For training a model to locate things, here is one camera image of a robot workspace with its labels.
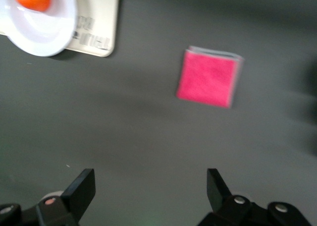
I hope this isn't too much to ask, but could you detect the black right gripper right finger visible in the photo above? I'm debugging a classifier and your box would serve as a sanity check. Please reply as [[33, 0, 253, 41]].
[[197, 168, 313, 226]]

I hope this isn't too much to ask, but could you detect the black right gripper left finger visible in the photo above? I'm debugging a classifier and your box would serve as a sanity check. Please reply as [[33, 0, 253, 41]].
[[0, 168, 96, 226]]

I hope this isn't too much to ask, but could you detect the white round plate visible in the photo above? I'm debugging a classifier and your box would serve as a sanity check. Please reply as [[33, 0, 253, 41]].
[[0, 0, 78, 57]]

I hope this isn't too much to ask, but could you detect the pink folded cloth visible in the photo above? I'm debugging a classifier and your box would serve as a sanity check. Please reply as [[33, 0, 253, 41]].
[[175, 45, 245, 110]]

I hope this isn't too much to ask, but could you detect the beige bear print tray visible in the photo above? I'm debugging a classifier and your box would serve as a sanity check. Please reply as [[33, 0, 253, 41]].
[[0, 0, 121, 58]]

